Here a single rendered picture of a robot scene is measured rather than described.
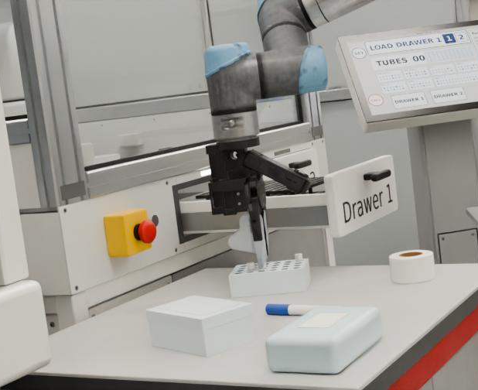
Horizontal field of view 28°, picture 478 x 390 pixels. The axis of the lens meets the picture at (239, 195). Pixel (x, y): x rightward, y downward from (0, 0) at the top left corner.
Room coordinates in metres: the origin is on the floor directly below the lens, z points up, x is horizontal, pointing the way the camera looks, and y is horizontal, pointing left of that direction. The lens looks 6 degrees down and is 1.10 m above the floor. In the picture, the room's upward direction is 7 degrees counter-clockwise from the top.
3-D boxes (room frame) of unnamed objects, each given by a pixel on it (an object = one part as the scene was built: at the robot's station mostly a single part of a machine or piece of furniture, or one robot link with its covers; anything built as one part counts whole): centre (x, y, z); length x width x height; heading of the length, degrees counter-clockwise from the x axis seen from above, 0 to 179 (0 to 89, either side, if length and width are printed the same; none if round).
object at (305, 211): (1.89, -0.05, 0.86); 0.40 x 0.26 x 0.06; 59
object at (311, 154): (2.21, -0.12, 0.87); 0.29 x 0.02 x 0.11; 149
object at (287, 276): (1.58, -0.03, 0.78); 0.12 x 0.08 x 0.04; 80
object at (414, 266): (1.52, -0.26, 0.78); 0.07 x 0.07 x 0.04
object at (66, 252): (2.22, 0.44, 0.87); 1.02 x 0.95 x 0.14; 149
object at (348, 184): (1.78, -0.23, 0.87); 0.29 x 0.02 x 0.11; 149
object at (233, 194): (1.58, 0.00, 0.95); 0.09 x 0.08 x 0.12; 80
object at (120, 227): (1.65, 0.19, 0.88); 0.07 x 0.05 x 0.07; 149
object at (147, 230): (1.63, 0.17, 0.88); 0.04 x 0.03 x 0.04; 149
